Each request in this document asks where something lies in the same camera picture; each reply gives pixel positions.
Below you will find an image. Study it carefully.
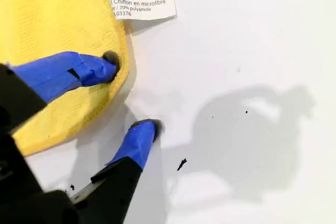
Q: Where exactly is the yellow microfibre towel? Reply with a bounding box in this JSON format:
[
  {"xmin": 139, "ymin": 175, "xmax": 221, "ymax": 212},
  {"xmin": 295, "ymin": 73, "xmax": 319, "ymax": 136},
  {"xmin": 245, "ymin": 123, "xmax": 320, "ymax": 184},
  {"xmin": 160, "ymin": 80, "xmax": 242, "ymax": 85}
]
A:
[{"xmin": 0, "ymin": 0, "xmax": 177, "ymax": 157}]

